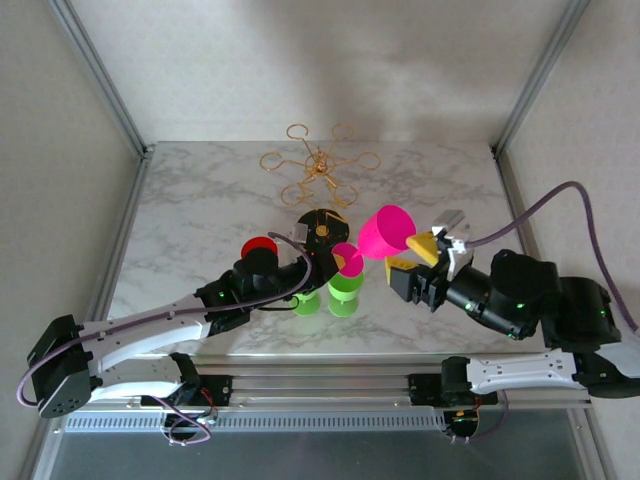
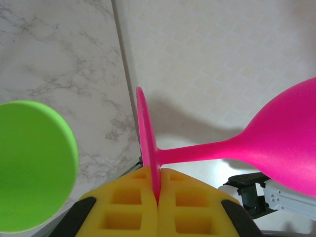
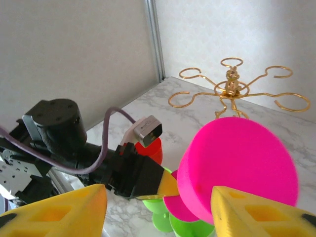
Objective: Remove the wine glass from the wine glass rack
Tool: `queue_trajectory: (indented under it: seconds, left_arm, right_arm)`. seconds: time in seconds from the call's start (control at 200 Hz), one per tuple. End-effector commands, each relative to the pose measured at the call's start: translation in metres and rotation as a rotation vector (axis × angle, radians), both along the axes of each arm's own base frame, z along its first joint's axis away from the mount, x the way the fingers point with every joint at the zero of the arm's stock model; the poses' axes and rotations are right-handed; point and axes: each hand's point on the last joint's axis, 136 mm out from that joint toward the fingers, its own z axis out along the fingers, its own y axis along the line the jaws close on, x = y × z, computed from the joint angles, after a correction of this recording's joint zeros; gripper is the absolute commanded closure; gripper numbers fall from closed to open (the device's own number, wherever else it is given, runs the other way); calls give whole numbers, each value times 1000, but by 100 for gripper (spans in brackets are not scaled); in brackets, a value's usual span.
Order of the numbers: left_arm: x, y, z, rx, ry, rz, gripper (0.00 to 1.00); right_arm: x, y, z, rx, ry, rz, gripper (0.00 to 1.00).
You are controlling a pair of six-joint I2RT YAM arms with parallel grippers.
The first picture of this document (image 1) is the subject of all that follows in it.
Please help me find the green plastic wine glass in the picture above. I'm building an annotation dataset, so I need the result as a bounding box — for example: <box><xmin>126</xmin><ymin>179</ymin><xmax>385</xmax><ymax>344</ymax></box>
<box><xmin>290</xmin><ymin>292</ymin><xmax>323</xmax><ymax>318</ymax></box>
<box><xmin>326</xmin><ymin>272</ymin><xmax>366</xmax><ymax>320</ymax></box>

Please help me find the pink plastic wine glass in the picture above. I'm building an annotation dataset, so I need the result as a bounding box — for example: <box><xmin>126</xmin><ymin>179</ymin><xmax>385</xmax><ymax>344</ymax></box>
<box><xmin>331</xmin><ymin>204</ymin><xmax>417</xmax><ymax>278</ymax></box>

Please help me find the red plastic wine glass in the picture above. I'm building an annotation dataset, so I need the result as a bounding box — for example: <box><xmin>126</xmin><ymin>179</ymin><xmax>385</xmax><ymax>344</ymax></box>
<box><xmin>241</xmin><ymin>236</ymin><xmax>281</xmax><ymax>261</ymax></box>

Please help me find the grey metal panel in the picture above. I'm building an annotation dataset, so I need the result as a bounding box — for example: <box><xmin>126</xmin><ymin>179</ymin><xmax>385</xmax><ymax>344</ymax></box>
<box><xmin>29</xmin><ymin>424</ymin><xmax>611</xmax><ymax>480</ymax></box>

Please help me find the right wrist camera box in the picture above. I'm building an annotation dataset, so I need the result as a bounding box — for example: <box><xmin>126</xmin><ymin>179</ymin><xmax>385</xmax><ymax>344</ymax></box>
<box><xmin>430</xmin><ymin>209</ymin><xmax>475</xmax><ymax>275</ymax></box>

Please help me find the gold wire wine glass rack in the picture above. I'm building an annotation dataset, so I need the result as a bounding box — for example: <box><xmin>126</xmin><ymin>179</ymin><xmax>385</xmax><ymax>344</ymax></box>
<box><xmin>258</xmin><ymin>122</ymin><xmax>382</xmax><ymax>256</ymax></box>

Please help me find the aluminium table side rail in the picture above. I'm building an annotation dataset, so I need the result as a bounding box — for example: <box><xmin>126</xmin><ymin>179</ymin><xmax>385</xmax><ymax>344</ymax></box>
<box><xmin>79</xmin><ymin>149</ymin><xmax>154</xmax><ymax>357</ymax></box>
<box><xmin>492</xmin><ymin>149</ymin><xmax>576</xmax><ymax>369</ymax></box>

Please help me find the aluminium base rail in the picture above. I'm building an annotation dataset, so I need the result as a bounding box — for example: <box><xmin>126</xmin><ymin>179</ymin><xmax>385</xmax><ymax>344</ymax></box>
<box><xmin>49</xmin><ymin>352</ymin><xmax>595</xmax><ymax>414</ymax></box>

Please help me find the slotted grey cable duct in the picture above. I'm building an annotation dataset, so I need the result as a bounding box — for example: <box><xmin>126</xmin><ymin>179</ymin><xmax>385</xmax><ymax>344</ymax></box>
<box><xmin>59</xmin><ymin>410</ymin><xmax>448</xmax><ymax>434</ymax></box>

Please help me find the aluminium frame bar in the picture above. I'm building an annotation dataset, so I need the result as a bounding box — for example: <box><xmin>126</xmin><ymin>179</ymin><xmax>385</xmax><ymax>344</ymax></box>
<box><xmin>19</xmin><ymin>417</ymin><xmax>66</xmax><ymax>480</ymax></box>
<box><xmin>569</xmin><ymin>407</ymin><xmax>619</xmax><ymax>480</ymax></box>

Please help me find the aluminium frame post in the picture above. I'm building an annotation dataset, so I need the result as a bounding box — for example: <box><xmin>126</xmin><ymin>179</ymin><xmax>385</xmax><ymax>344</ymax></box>
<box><xmin>47</xmin><ymin>0</ymin><xmax>155</xmax><ymax>157</ymax></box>
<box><xmin>492</xmin><ymin>0</ymin><xmax>594</xmax><ymax>154</ymax></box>

